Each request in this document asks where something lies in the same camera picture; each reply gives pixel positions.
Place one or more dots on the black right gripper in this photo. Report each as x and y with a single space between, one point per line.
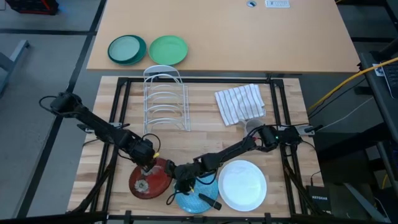
186 172

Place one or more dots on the white power strip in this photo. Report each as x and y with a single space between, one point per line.
277 3

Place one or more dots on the pale green plate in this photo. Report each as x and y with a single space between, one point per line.
124 48

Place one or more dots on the black side desk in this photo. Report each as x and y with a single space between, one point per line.
379 102

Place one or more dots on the blue patterned plate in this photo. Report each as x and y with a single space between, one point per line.
192 202

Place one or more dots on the white ceramic plate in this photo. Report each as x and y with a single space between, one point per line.
242 186

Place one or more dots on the grey patterned mug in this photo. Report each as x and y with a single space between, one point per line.
252 124

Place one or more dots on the beige wooden desk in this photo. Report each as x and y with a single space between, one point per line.
248 37

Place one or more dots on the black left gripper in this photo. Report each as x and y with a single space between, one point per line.
144 152

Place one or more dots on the black metal frame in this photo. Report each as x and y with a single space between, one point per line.
287 174

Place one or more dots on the black keyboard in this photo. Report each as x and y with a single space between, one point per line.
392 79

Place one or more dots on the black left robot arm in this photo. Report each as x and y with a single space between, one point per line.
93 119

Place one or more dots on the white striped dish towel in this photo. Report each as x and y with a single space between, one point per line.
239 102

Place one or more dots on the black Netgear network switch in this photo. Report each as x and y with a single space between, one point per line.
319 199

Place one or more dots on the dark green plate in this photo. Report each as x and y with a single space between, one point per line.
143 49

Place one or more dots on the white sticker label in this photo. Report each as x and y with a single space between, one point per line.
378 70

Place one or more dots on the red floral plate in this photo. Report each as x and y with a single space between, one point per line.
152 186

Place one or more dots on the bright green plate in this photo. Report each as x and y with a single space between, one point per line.
168 49

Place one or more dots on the black marker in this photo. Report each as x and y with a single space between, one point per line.
211 202

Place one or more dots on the grey metal bench leg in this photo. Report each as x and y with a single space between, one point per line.
14 54

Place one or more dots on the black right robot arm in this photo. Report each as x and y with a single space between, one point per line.
230 152

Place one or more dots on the black and red crate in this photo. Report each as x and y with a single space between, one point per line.
31 6

